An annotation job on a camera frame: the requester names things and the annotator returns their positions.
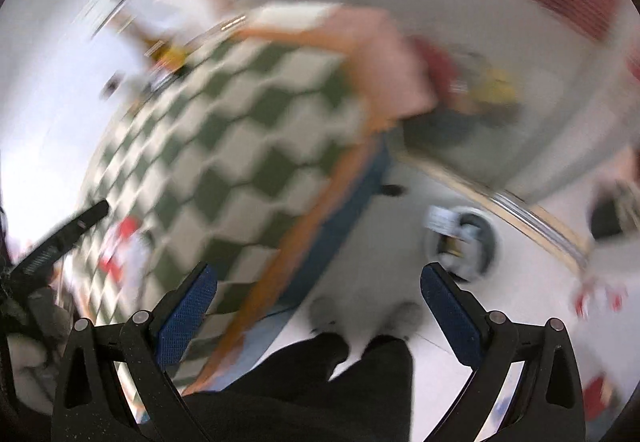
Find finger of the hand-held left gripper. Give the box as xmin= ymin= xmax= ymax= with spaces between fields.
xmin=15 ymin=200 xmax=111 ymax=279

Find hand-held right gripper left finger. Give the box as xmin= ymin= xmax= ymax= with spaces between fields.
xmin=50 ymin=261 xmax=219 ymax=442

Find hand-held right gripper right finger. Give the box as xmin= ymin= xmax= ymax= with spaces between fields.
xmin=421 ymin=262 xmax=587 ymax=442

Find red snack packet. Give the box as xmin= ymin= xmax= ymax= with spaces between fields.
xmin=97 ymin=216 xmax=151 ymax=293

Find grey trash bin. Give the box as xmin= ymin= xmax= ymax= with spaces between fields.
xmin=425 ymin=204 xmax=502 ymax=284

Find person's left forearm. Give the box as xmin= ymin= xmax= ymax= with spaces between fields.
xmin=7 ymin=287 xmax=73 ymax=403

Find grey slipper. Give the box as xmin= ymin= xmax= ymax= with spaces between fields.
xmin=307 ymin=297 xmax=347 ymax=334
xmin=384 ymin=303 xmax=422 ymax=339

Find person's black trousers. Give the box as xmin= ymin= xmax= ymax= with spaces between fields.
xmin=182 ymin=334 xmax=417 ymax=442

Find green white checkered tablecloth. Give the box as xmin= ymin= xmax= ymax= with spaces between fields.
xmin=75 ymin=4 xmax=401 ymax=393

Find dark grey shoe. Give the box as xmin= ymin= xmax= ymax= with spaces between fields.
xmin=589 ymin=181 xmax=640 ymax=241

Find dark glass sauce bottle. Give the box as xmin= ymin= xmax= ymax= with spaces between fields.
xmin=112 ymin=9 xmax=193 ymax=73

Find yellow bag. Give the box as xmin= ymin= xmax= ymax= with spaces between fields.
xmin=474 ymin=67 xmax=517 ymax=104

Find pink cloth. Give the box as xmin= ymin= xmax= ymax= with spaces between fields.
xmin=345 ymin=9 xmax=437 ymax=124

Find red bag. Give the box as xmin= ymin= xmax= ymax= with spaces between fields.
xmin=414 ymin=38 xmax=452 ymax=84

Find red patterned cloth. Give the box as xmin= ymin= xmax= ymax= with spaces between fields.
xmin=530 ymin=0 xmax=622 ymax=39

